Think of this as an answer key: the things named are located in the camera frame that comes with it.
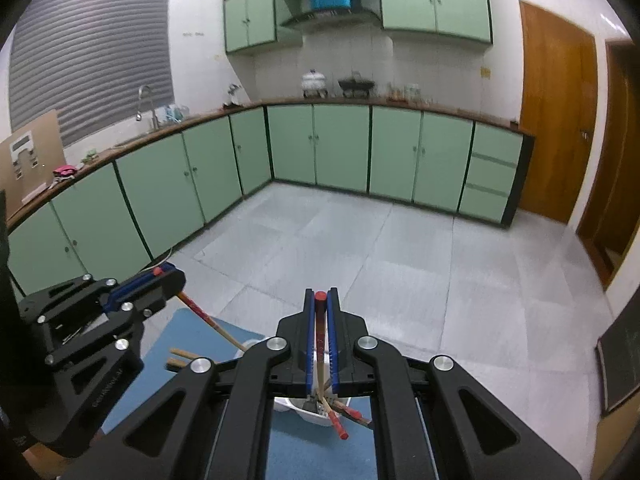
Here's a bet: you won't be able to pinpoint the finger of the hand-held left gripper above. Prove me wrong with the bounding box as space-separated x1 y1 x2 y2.
44 302 152 370
17 263 187 328

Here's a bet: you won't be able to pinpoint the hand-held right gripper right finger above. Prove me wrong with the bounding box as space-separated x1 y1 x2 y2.
326 287 582 480

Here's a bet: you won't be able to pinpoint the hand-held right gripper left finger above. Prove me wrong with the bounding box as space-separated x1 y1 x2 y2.
60 288 316 480

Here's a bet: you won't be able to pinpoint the blue tablecloth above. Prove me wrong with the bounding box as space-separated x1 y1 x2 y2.
100 307 382 480

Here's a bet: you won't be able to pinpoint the cardboard board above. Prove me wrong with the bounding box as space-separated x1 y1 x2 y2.
0 109 64 207

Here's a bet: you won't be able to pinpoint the metal faucet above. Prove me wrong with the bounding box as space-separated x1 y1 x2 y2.
135 84 159 132

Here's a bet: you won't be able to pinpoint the green base cabinets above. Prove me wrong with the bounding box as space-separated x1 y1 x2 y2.
7 101 536 292

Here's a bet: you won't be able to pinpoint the grey window blind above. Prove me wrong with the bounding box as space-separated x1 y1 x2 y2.
9 0 176 147

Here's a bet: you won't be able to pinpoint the white lidded pot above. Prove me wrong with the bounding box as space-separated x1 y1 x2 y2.
301 69 329 99

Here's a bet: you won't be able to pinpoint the black wok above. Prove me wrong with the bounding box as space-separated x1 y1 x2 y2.
338 73 374 99

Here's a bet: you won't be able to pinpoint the row of glass jars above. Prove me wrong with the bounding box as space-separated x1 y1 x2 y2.
387 82 422 102

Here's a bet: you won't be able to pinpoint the black glass cabinet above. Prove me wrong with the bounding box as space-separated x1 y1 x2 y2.
594 304 640 412

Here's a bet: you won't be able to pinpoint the cardboard box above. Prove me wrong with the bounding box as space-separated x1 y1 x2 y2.
594 399 640 480

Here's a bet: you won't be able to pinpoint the black range hood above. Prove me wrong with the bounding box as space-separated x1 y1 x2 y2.
277 6 382 29

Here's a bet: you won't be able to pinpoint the wooden door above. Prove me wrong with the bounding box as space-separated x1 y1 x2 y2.
517 0 599 224

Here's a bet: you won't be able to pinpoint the green wall cabinets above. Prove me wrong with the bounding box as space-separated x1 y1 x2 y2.
222 0 494 54

